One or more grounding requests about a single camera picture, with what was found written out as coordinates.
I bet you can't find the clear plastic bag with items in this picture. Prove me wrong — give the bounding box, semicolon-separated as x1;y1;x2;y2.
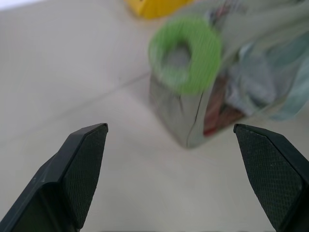
149;0;309;149

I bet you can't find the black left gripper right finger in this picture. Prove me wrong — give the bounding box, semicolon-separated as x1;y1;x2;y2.
233;123;309;232

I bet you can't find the yellow object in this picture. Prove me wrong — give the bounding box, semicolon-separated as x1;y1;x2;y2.
123;0;195;19

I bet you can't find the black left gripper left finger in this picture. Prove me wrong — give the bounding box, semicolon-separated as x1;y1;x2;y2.
0;123;109;232

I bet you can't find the green ring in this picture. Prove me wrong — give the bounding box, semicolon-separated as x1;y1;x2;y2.
147;15;223;95

